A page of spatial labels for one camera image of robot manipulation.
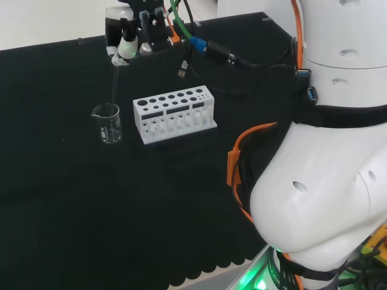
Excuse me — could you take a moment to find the clear glass beaker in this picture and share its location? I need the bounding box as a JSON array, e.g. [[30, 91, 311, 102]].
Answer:
[[90, 102, 123, 144]]

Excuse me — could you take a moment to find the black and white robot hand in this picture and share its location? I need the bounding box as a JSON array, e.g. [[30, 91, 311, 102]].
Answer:
[[104, 0, 140, 66]]

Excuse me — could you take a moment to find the black USB hub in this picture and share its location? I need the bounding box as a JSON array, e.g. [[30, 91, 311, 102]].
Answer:
[[294, 68, 320, 105]]

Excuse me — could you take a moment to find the black bench cloth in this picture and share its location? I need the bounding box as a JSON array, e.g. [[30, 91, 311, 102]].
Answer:
[[0, 11, 300, 288]]

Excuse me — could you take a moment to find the black adapter box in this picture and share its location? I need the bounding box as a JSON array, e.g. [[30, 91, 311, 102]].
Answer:
[[205, 40, 237, 64]]

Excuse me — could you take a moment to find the blue cable connector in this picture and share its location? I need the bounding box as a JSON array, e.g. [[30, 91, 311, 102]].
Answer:
[[189, 35, 209, 54]]

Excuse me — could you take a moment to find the clear glass rod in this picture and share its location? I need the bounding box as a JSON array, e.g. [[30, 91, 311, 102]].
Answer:
[[111, 63, 119, 113]]

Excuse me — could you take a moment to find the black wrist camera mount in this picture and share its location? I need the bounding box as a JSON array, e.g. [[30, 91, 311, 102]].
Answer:
[[132, 0, 179, 57]]

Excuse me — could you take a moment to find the yellow box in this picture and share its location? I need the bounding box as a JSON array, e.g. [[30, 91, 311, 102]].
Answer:
[[360, 225, 387, 262]]

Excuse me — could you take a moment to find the orange cable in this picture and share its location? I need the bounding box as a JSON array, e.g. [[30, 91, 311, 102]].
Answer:
[[290, 0, 305, 72]]

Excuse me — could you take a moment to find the white test tube rack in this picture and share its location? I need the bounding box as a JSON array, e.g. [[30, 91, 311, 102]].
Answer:
[[132, 85, 218, 146]]

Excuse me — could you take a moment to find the black USB plug cable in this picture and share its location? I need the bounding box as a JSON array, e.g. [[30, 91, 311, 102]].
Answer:
[[176, 0, 196, 80]]

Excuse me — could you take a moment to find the green cable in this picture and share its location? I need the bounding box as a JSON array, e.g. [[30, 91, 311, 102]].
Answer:
[[169, 0, 196, 42]]

